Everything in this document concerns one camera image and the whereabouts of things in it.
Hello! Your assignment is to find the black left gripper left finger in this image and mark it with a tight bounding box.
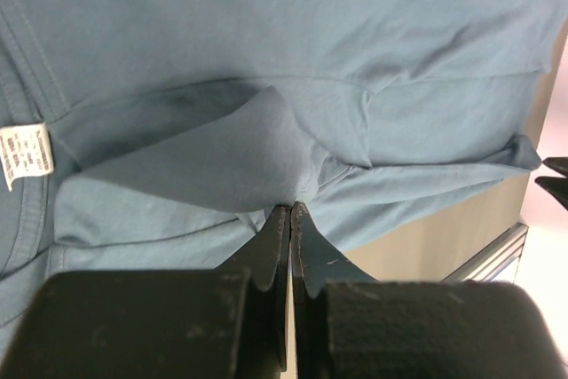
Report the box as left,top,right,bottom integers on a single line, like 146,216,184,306
1,206,289,378

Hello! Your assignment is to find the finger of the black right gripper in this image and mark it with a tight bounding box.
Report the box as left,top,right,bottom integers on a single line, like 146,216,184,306
535,176,568,210
543,157,568,175

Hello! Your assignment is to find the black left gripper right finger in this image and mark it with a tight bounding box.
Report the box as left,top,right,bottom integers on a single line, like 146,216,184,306
290,203,566,378

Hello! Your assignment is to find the blue-grey t-shirt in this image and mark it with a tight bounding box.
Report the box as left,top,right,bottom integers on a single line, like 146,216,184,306
1,0,567,347

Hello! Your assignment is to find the aluminium extrusion rail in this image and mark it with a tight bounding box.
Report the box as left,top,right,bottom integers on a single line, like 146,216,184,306
444,223,529,283

